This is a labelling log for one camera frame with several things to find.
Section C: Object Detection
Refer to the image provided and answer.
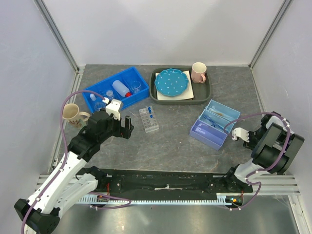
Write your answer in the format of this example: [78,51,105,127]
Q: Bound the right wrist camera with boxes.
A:
[232,127,250,142]

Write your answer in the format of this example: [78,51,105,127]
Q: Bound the clear glass stoppered bottle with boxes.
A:
[105,89,117,100]

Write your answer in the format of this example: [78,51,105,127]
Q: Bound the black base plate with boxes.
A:
[78,166,253,200]

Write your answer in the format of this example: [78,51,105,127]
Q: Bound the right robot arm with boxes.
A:
[222,112,305,192]

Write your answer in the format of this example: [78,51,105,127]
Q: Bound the blue polka dot plate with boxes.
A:
[154,68,190,97]

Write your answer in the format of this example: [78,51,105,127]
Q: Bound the slotted cable duct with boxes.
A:
[77,194,243,206]

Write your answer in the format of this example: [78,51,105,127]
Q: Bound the pink ceramic mug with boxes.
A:
[191,62,207,83]

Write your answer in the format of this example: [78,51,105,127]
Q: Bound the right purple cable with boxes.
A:
[223,111,293,212]

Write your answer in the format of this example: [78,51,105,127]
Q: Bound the blue divided plastic bin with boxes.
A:
[82,66,151,115]

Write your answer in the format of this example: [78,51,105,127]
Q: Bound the clear glass beaker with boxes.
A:
[131,81,141,94]

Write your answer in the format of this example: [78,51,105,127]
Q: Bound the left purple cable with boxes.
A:
[20,89,132,234]

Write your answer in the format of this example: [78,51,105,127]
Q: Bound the clear test tube rack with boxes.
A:
[139,106,159,133]

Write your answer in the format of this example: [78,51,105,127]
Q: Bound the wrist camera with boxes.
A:
[232,127,250,142]
[103,97,123,120]

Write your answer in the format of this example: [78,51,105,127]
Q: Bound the dark green plastic tray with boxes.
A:
[149,66,212,105]

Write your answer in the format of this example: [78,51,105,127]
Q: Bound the white plastic wash bottle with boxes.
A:
[112,80,132,98]

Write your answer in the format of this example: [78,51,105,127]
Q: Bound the purple cable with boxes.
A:
[20,89,132,234]
[223,111,293,212]

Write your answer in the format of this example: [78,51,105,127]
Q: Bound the brown test tube brush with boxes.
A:
[209,108,234,121]

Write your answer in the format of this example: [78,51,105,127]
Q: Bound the clear round glass flask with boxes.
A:
[89,94,106,111]

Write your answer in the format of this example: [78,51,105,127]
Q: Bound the white square plate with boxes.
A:
[157,71,194,100]

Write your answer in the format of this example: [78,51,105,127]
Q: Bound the blue safety glasses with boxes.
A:
[203,116,225,129]

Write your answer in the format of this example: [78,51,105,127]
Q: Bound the purple blue drawer organizer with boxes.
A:
[190,100,240,150]

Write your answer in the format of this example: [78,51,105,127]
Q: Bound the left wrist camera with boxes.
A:
[103,97,123,120]

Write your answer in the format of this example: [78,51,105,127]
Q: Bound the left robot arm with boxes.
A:
[14,110,134,234]

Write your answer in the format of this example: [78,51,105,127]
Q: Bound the beige floral mug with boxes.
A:
[62,103,91,128]

